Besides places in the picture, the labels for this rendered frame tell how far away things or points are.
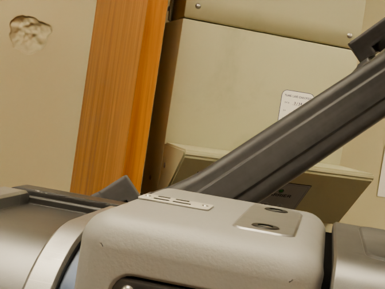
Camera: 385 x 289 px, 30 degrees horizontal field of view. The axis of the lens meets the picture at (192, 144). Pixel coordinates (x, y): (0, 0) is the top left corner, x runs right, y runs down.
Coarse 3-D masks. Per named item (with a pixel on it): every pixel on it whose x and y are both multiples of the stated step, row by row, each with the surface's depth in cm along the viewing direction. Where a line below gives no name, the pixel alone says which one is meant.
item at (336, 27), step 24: (192, 0) 115; (216, 0) 116; (240, 0) 117; (264, 0) 118; (288, 0) 119; (312, 0) 121; (336, 0) 122; (360, 0) 123; (240, 24) 117; (264, 24) 118; (288, 24) 120; (312, 24) 121; (336, 24) 122; (360, 24) 124
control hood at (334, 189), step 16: (176, 144) 113; (176, 160) 108; (192, 160) 105; (208, 160) 106; (160, 176) 115; (176, 176) 108; (304, 176) 111; (320, 176) 112; (336, 176) 112; (352, 176) 113; (368, 176) 114; (320, 192) 115; (336, 192) 116; (352, 192) 116; (304, 208) 118; (320, 208) 119; (336, 208) 119
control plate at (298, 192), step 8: (288, 184) 112; (296, 184) 113; (288, 192) 114; (296, 192) 114; (304, 192) 115; (264, 200) 115; (272, 200) 115; (280, 200) 116; (288, 200) 116; (296, 200) 116; (288, 208) 118
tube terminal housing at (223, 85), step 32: (192, 32) 115; (224, 32) 117; (256, 32) 118; (160, 64) 124; (192, 64) 116; (224, 64) 117; (256, 64) 119; (288, 64) 120; (320, 64) 122; (352, 64) 124; (160, 96) 121; (192, 96) 116; (224, 96) 118; (256, 96) 119; (160, 128) 119; (192, 128) 117; (224, 128) 118; (256, 128) 120; (160, 160) 116
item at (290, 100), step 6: (282, 90) 120; (288, 90) 121; (282, 96) 121; (288, 96) 121; (294, 96) 121; (300, 96) 122; (306, 96) 122; (312, 96) 122; (282, 102) 121; (288, 102) 121; (294, 102) 121; (300, 102) 122; (282, 108) 121; (288, 108) 121; (294, 108) 121; (282, 114) 121
